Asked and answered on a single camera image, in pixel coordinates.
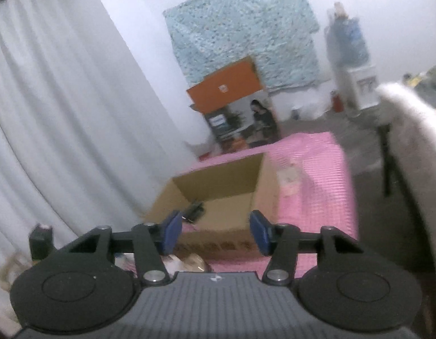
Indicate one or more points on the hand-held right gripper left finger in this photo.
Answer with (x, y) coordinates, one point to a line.
(174, 233)

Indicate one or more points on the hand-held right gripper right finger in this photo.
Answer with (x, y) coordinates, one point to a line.
(260, 235)

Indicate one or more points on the black hand grip exerciser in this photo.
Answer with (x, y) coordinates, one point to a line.
(194, 212)

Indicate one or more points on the brown cardboard box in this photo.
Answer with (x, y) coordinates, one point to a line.
(225, 212)

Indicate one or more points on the white lidded supplement bottle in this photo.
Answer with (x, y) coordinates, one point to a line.
(124, 263)

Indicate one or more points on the dark jar with gold lid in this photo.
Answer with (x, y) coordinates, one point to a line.
(196, 263)

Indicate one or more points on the red container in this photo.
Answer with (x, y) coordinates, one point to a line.
(208, 156)

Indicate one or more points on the white curtain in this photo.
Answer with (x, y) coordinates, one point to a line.
(62, 113)

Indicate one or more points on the orange printed appliance box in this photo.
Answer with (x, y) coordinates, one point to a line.
(232, 88)

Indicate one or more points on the red bottle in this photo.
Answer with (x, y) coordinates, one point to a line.
(336, 101)

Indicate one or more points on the grey upholstered chair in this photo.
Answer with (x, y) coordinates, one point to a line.
(426, 226)

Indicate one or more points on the white fleece chair cover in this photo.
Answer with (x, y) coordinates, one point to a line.
(412, 113)

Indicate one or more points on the green knitted blanket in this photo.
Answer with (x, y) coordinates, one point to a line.
(429, 77)

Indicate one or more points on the small tan bottle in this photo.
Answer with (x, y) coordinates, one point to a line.
(339, 9)

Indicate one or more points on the blue floral wall cloth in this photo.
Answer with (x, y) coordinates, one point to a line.
(246, 24)

